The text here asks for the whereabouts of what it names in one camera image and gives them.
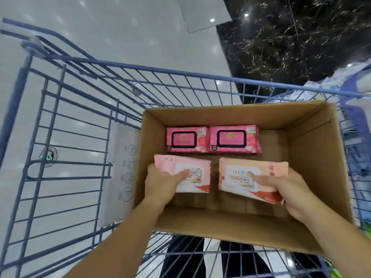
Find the person's right hand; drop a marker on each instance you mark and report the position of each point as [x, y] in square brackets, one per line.
[292, 193]

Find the person's left hand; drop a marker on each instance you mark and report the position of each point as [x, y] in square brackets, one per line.
[159, 186]

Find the person's left thumb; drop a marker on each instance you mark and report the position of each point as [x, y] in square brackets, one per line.
[179, 176]

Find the person's right thumb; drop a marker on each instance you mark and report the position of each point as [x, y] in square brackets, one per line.
[265, 180]

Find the light pink wet wipes pack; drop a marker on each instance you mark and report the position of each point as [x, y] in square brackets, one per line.
[185, 170]

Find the peach wet wipes pack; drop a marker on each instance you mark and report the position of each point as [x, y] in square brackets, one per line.
[246, 173]

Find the person's left forearm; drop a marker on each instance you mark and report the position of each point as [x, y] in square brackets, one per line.
[116, 243]

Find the person's right forearm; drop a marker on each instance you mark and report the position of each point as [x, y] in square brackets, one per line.
[339, 243]

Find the dark pink wet wipes pack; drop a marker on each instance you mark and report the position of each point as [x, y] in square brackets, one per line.
[234, 138]
[187, 139]

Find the brown cardboard box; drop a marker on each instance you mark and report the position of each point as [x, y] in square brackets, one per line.
[304, 147]

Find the grey cart child seat flap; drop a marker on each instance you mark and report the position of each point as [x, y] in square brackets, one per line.
[121, 176]

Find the person's black trousers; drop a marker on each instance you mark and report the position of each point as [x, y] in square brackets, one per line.
[179, 257]

